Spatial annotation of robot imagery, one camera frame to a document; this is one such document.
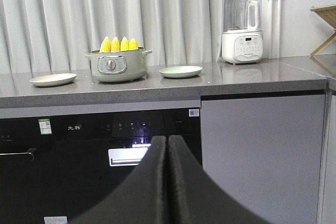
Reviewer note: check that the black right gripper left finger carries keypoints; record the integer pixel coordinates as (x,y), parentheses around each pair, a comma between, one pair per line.
(140,198)

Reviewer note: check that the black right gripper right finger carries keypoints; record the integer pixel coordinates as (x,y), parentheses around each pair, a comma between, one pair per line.
(193,197)

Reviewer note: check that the yellow corn cob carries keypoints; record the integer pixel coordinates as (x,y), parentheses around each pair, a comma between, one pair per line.
(133,45)
(115,44)
(124,45)
(105,45)

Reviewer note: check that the black disinfection cabinet appliance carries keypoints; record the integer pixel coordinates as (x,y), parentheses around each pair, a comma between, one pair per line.
(82,142)

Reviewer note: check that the grey cabinet door right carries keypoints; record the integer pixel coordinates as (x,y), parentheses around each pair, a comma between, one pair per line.
(266,153)

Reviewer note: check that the white QR code sticker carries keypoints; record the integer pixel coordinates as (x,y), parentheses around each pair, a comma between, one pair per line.
(193,112)

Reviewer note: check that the green white energy label sticker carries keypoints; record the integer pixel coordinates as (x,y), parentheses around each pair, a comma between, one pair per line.
(45,126)

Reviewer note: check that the light green plate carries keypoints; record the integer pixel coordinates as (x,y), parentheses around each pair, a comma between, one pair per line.
(180,71)

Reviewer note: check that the white side cabinet panel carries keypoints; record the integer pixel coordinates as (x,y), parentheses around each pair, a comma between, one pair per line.
(328,210)

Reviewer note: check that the green electric cooking pot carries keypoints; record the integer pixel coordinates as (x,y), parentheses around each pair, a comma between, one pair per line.
(118,66)

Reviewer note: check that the beige white plate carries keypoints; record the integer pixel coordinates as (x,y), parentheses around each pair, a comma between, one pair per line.
(52,80)

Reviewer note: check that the grey white curtain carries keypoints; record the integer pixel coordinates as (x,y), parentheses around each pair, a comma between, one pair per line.
(55,35)

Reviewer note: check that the wooden folding rack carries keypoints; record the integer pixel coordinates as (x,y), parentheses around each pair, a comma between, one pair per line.
(327,14)

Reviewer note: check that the silver upper drawer handle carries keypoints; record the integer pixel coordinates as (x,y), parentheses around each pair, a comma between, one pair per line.
(126,156)

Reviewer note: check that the white wall pipe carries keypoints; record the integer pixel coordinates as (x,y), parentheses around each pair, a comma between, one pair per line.
(275,16)

